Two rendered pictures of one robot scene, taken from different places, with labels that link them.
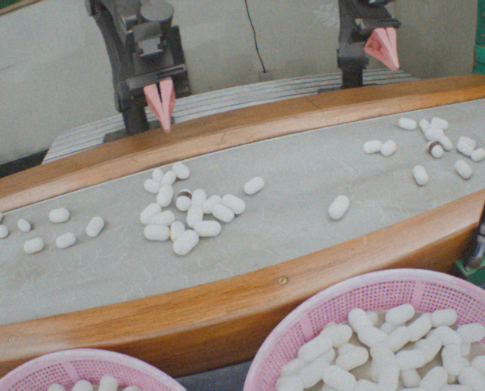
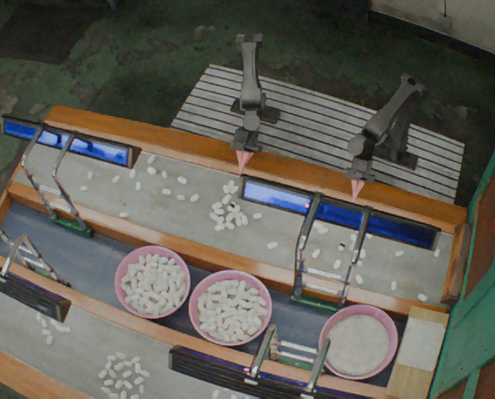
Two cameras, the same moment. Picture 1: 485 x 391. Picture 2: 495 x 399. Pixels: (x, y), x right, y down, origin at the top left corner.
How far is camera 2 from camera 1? 1.62 m
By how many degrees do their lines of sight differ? 33
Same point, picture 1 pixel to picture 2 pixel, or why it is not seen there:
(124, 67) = not seen: hidden behind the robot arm
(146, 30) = (240, 135)
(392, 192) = not seen: hidden behind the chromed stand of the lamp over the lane
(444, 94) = (405, 214)
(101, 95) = not seen: outside the picture
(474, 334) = (262, 312)
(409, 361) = (240, 302)
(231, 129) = (274, 175)
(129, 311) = (188, 244)
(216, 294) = (213, 253)
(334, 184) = (284, 233)
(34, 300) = (160, 219)
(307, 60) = (491, 27)
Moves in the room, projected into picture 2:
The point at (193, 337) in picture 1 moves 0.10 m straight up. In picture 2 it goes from (200, 261) to (197, 248)
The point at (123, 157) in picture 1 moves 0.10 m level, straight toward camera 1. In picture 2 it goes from (223, 162) to (217, 185)
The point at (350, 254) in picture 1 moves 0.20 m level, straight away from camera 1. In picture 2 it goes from (254, 265) to (299, 229)
